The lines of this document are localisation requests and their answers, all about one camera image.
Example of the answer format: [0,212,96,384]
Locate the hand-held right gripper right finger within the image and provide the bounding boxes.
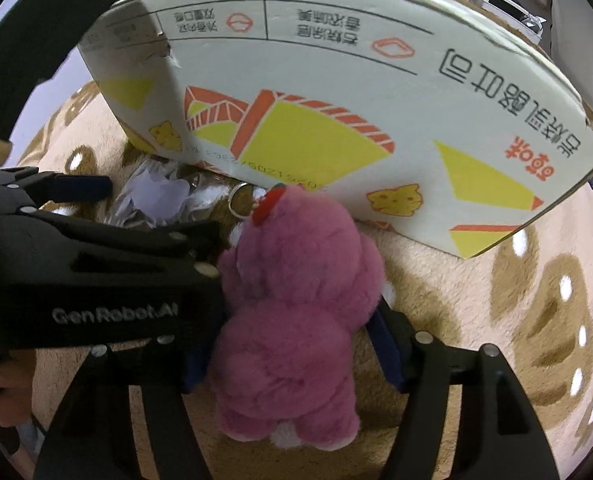
[369,300,559,480]

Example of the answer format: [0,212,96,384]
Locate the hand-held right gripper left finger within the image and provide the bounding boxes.
[34,332,217,480]

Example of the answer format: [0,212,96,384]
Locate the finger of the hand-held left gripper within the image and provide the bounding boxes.
[24,207,224,281]
[0,167,113,207]

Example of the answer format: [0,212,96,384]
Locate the pink plush bear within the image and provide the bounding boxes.
[211,182,389,451]

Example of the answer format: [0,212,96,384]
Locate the printed cardboard box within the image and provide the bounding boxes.
[76,0,593,261]

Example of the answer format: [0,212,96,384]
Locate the person's left hand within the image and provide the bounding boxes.
[0,350,38,428]

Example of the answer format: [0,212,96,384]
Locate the clear packet with lilac content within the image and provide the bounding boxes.
[109,157,257,233]

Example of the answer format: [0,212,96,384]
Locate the white trolley cart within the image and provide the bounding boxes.
[469,0,547,36]

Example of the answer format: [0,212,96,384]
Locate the white mattress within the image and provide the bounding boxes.
[543,0,593,121]

